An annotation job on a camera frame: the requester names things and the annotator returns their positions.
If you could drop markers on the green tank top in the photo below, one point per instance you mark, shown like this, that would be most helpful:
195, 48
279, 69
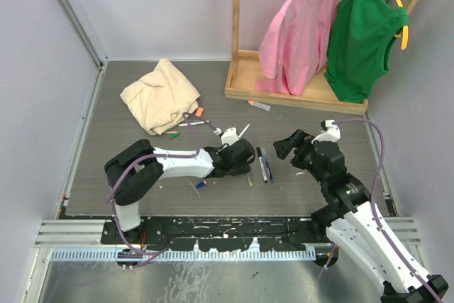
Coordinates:
360, 46

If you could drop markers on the orange highlighter cap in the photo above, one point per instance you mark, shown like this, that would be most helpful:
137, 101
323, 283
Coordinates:
199, 112

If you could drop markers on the small blue pen cap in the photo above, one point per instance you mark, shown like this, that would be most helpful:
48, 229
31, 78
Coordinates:
201, 184

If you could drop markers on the blue transparent gel pen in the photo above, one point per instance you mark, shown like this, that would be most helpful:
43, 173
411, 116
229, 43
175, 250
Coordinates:
267, 165

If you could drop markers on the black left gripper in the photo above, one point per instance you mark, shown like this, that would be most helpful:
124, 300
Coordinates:
242, 169

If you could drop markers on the wooden clothes rack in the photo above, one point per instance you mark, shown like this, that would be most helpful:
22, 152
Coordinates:
245, 70

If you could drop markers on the aluminium frame rail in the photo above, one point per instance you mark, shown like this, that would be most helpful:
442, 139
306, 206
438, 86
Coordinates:
75, 22

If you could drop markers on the white marker blue end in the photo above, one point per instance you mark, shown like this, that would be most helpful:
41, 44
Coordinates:
241, 134

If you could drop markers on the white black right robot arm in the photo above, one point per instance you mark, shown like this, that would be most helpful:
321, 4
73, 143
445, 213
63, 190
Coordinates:
355, 224

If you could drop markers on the pink t-shirt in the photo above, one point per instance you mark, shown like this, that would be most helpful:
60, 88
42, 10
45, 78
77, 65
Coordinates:
295, 45

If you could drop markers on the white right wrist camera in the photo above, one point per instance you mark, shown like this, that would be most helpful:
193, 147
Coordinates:
330, 132

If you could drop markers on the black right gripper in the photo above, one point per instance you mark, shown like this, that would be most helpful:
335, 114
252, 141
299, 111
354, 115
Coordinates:
284, 146

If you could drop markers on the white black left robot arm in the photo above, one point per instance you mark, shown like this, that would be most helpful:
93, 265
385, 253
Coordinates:
134, 171

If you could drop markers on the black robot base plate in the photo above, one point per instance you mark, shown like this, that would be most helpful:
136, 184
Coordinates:
225, 233

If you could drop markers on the white marker dark green end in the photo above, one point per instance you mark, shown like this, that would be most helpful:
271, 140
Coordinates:
192, 123

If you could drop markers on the grey highlighter orange tip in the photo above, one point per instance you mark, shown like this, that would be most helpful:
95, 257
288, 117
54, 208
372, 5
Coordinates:
259, 105

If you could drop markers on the beige cloth bag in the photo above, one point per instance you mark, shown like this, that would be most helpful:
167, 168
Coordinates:
158, 99

